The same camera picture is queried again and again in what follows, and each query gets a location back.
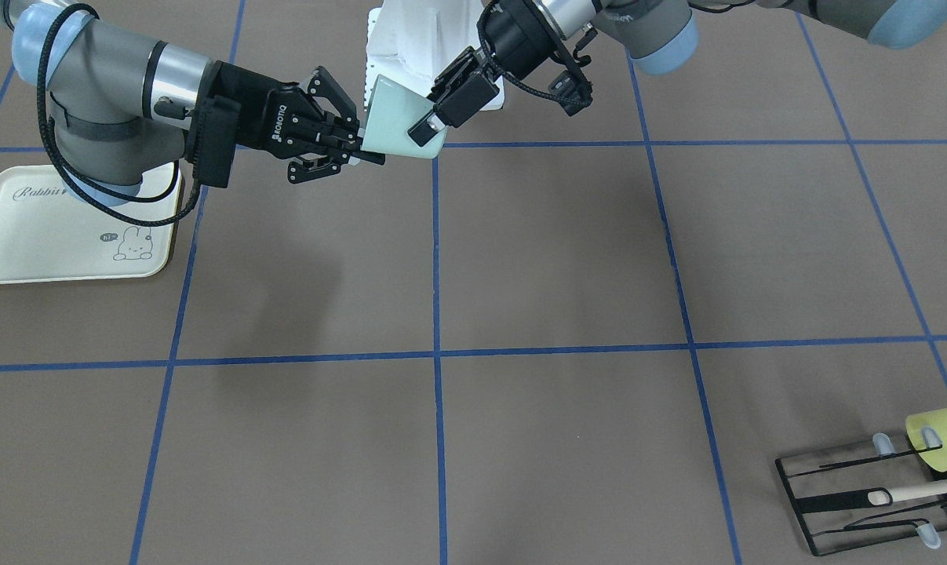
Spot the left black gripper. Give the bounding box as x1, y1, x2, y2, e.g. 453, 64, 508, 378
407, 1, 567, 148

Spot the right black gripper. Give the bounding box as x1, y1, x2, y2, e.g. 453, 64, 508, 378
216, 62, 386, 184

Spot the pale green plastic cup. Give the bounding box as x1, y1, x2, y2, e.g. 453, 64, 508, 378
361, 75, 446, 159

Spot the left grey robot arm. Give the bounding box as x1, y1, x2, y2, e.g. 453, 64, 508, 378
405, 1, 947, 147

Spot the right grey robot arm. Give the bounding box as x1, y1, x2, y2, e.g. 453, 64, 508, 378
0, 1, 386, 214

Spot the cream rabbit serving tray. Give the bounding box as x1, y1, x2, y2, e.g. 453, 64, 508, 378
0, 165, 176, 285

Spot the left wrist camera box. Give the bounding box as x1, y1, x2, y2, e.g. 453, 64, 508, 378
435, 71, 501, 128

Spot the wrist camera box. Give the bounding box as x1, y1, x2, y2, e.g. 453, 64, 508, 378
186, 96, 241, 188
435, 71, 501, 128

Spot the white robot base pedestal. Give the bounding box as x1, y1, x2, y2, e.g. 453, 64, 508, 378
363, 1, 484, 106

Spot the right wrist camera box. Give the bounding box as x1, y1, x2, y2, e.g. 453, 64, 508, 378
186, 96, 241, 188

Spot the black wire cup rack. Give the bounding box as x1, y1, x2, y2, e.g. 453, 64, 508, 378
774, 433, 947, 557

